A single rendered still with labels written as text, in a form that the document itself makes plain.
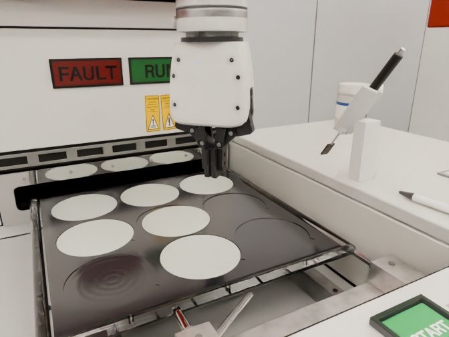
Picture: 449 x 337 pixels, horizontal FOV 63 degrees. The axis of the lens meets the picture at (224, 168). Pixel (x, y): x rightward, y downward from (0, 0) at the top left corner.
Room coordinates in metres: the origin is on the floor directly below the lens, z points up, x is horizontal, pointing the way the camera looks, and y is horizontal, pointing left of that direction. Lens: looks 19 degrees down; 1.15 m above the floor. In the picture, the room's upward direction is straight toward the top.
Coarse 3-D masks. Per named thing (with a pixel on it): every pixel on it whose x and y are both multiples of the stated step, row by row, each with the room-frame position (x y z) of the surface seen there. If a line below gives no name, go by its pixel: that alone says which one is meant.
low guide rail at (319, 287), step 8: (304, 272) 0.43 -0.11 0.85; (312, 272) 0.43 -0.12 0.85; (296, 280) 0.45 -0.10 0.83; (304, 280) 0.43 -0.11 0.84; (312, 280) 0.42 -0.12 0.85; (320, 280) 0.41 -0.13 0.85; (328, 280) 0.41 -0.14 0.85; (304, 288) 0.43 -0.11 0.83; (312, 288) 0.42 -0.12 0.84; (320, 288) 0.40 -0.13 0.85; (328, 288) 0.40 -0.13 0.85; (336, 288) 0.40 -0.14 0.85; (312, 296) 0.41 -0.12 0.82; (320, 296) 0.40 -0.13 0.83; (328, 296) 0.39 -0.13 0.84
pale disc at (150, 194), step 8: (152, 184) 0.64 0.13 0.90; (160, 184) 0.64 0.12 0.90; (128, 192) 0.60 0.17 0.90; (136, 192) 0.60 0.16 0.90; (144, 192) 0.60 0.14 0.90; (152, 192) 0.60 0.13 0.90; (160, 192) 0.60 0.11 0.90; (168, 192) 0.60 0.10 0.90; (176, 192) 0.60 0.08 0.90; (128, 200) 0.56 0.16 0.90; (136, 200) 0.56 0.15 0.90; (144, 200) 0.56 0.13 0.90; (152, 200) 0.56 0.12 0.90; (160, 200) 0.56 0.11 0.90; (168, 200) 0.56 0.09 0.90
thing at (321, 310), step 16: (352, 288) 0.36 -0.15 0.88; (368, 288) 0.36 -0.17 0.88; (320, 304) 0.33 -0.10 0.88; (336, 304) 0.33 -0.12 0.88; (352, 304) 0.33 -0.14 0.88; (272, 320) 0.31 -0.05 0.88; (288, 320) 0.31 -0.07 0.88; (304, 320) 0.31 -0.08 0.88; (320, 320) 0.31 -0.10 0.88; (240, 336) 0.28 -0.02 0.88; (256, 336) 0.28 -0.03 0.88; (272, 336) 0.28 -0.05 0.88
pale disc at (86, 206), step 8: (64, 200) 0.56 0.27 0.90; (72, 200) 0.56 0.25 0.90; (80, 200) 0.56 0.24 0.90; (88, 200) 0.56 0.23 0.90; (96, 200) 0.56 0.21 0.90; (104, 200) 0.56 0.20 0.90; (112, 200) 0.56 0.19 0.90; (56, 208) 0.53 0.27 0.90; (64, 208) 0.53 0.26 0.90; (72, 208) 0.53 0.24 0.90; (80, 208) 0.53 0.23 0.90; (88, 208) 0.53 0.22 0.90; (96, 208) 0.53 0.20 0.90; (104, 208) 0.53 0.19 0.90; (112, 208) 0.53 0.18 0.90; (56, 216) 0.50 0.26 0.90; (64, 216) 0.50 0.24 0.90; (72, 216) 0.50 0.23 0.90; (80, 216) 0.50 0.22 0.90; (88, 216) 0.50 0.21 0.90; (96, 216) 0.50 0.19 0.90
